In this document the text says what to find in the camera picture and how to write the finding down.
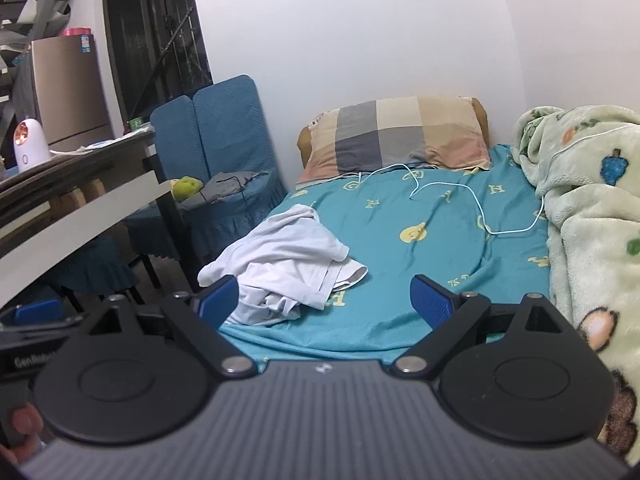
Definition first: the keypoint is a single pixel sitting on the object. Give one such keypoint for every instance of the dark table with white edge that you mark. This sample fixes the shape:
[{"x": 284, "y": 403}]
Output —
[{"x": 100, "y": 195}]

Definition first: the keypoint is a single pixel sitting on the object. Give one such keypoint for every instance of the champagne gold fridge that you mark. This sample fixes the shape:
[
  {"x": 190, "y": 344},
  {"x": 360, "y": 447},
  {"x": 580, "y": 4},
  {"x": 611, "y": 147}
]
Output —
[{"x": 65, "y": 90}]

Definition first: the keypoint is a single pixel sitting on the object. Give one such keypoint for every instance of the green plush toy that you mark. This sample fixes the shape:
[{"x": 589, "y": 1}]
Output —
[{"x": 186, "y": 187}]

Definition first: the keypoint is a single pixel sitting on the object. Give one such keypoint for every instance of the brown pillow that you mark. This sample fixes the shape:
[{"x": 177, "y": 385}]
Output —
[{"x": 302, "y": 142}]

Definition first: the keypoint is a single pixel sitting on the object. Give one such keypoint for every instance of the white humidifier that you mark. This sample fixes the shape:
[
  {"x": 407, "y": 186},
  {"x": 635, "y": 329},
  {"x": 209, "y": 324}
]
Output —
[{"x": 31, "y": 150}]

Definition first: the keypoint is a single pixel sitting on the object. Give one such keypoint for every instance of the bed with teal sheet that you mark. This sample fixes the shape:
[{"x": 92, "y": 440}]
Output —
[{"x": 425, "y": 200}]

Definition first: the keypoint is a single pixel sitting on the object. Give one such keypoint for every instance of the pink container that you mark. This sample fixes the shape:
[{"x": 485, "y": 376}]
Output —
[{"x": 77, "y": 31}]

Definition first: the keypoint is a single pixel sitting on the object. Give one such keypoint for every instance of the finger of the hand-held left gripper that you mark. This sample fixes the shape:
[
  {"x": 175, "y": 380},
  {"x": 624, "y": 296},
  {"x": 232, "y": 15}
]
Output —
[{"x": 37, "y": 312}]

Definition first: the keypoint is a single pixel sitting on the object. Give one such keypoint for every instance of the blue covered chair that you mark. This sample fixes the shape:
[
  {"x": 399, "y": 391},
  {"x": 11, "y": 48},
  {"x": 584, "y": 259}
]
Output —
[
  {"x": 175, "y": 130},
  {"x": 230, "y": 120},
  {"x": 90, "y": 267}
]

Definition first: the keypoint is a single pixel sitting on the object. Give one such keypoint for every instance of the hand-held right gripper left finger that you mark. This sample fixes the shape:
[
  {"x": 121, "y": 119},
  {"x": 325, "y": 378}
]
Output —
[{"x": 220, "y": 300}]

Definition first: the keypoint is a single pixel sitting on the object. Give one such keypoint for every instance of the dark window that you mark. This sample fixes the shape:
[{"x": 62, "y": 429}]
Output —
[{"x": 150, "y": 35}]

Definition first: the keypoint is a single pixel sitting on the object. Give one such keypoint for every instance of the grey cloth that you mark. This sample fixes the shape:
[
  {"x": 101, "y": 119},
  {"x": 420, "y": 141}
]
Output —
[{"x": 225, "y": 185}]

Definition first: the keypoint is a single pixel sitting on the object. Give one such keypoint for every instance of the checked patchwork pillow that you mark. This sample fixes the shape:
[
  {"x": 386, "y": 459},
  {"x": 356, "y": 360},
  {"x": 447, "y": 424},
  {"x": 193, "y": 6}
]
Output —
[{"x": 390, "y": 135}]

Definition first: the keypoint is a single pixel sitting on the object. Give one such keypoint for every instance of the light green printed blanket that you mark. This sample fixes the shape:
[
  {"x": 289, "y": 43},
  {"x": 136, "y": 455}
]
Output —
[{"x": 590, "y": 240}]

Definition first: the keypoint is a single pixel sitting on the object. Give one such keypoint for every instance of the green can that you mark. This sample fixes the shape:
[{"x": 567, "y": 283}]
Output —
[{"x": 135, "y": 124}]

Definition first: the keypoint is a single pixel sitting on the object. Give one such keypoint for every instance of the person's left hand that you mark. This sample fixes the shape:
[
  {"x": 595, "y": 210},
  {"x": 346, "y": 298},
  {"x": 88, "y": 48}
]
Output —
[{"x": 27, "y": 420}]

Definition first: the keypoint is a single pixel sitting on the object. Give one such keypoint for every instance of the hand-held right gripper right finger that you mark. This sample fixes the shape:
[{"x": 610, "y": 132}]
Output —
[{"x": 430, "y": 300}]

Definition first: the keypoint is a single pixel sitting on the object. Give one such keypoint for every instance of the white t-shirt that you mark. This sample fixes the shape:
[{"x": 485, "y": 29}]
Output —
[{"x": 290, "y": 255}]

